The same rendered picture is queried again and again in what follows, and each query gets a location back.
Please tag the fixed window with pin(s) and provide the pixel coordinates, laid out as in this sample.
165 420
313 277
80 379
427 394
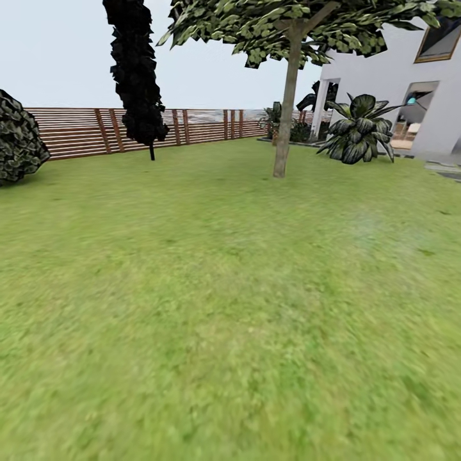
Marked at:
416 102

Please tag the tree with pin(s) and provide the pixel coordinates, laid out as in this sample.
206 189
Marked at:
281 27
134 72

